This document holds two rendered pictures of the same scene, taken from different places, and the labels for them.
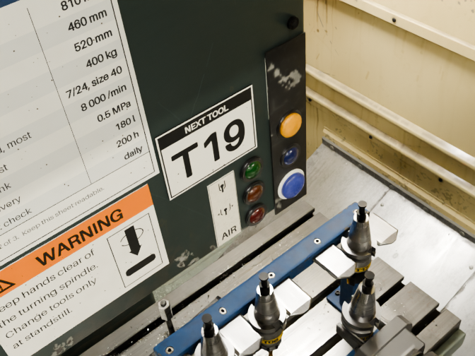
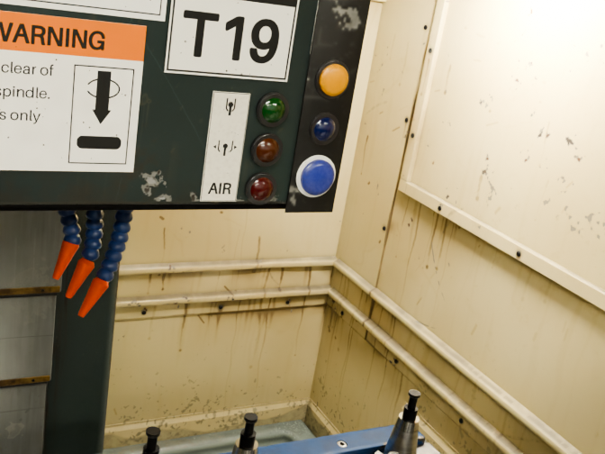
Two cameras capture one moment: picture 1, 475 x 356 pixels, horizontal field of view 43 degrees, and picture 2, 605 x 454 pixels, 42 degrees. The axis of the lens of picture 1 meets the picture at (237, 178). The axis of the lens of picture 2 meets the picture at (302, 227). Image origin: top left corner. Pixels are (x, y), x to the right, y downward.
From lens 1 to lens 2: 34 cm
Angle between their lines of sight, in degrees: 26
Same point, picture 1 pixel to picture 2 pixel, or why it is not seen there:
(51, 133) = not seen: outside the picture
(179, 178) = (184, 49)
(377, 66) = (489, 318)
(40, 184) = not seen: outside the picture
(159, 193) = (155, 51)
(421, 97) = (536, 364)
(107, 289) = (47, 145)
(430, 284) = not seen: outside the picture
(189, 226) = (174, 134)
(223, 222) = (216, 165)
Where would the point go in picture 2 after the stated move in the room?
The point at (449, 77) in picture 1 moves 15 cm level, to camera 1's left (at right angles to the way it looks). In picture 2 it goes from (574, 337) to (485, 319)
